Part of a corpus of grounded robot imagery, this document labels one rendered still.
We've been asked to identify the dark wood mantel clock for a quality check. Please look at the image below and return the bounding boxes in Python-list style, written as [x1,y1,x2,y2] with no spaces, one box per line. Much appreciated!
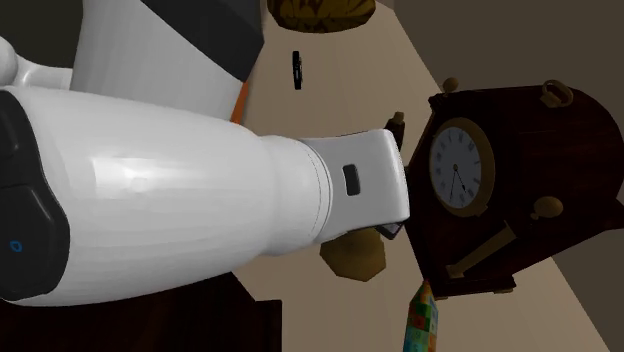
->
[383,76,624,301]

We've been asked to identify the colourful patchwork block toy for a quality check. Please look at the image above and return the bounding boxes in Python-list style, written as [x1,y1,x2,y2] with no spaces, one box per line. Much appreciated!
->
[402,279,439,352]

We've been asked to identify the orange object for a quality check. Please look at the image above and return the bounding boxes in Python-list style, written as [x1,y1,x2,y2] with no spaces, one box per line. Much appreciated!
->
[228,79,250,126]

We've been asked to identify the tan faceted lump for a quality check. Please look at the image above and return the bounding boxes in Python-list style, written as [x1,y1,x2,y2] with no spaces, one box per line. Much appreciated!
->
[319,227,387,283]

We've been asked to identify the yellow-brown lumpy object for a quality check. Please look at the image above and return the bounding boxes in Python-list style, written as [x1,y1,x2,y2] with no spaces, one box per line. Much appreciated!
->
[266,0,378,35]

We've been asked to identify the small black slim object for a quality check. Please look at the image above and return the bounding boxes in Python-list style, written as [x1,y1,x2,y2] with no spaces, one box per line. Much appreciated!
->
[291,50,305,91]

